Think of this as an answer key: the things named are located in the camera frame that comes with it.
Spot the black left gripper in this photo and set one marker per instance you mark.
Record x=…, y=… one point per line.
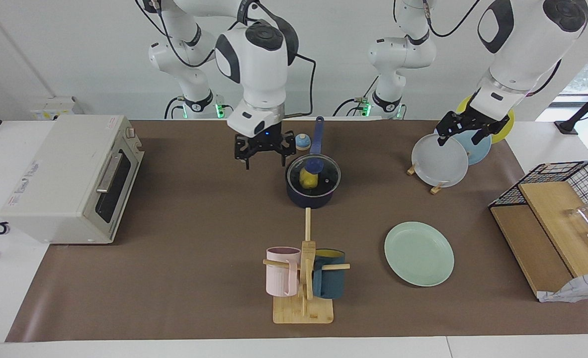
x=477, y=119

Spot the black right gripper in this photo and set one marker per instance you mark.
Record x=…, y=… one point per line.
x=264, y=139

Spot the yellow potato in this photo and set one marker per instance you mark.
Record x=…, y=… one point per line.
x=307, y=180

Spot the glass lid with blue knob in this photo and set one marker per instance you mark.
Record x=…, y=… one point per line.
x=329, y=174

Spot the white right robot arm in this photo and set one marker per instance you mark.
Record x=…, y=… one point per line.
x=256, y=64

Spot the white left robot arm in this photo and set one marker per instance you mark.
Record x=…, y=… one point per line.
x=522, y=49

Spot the light blue plate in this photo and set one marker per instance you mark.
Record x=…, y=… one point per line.
x=480, y=151

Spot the grey plate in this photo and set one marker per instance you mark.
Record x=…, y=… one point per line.
x=440, y=164

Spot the yellow plate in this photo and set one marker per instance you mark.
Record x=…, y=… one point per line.
x=506, y=127

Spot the wooden plate rack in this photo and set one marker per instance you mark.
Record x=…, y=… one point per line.
x=436, y=188

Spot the pale green plate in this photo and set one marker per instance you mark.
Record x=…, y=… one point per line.
x=418, y=253

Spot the small blue bell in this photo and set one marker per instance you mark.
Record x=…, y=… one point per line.
x=302, y=143

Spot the dark blue saucepan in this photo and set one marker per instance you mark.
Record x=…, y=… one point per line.
x=311, y=200

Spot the black clamp stand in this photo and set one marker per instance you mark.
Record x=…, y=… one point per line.
x=579, y=113

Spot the pink mug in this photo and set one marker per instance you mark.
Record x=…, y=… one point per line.
x=280, y=278

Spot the dark wooden cutting board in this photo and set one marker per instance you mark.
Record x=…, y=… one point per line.
x=527, y=248

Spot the light wooden cutting board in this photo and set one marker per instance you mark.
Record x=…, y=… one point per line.
x=562, y=223

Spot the brown table mat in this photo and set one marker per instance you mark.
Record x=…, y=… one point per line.
x=194, y=278

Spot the clear drinking glass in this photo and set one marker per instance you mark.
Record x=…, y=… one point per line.
x=586, y=215

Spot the dark teal mug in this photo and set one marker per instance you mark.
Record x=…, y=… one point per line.
x=331, y=283

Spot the wooden mug rack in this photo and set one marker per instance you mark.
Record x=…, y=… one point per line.
x=303, y=306

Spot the wooden box shelf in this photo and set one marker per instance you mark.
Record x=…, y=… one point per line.
x=579, y=288

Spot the white toaster oven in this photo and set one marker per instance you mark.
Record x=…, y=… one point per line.
x=60, y=184

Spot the white wall socket box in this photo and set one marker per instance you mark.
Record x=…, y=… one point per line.
x=55, y=107

